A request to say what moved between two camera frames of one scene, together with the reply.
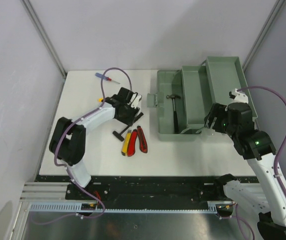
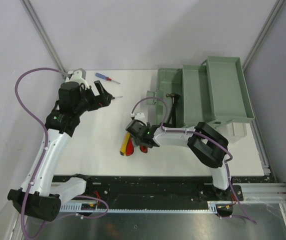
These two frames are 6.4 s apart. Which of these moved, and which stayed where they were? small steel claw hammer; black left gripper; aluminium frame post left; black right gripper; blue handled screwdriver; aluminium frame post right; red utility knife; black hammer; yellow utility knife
Moved: black left gripper; black hammer; black right gripper
Stayed: blue handled screwdriver; red utility knife; aluminium frame post right; small steel claw hammer; aluminium frame post left; yellow utility knife
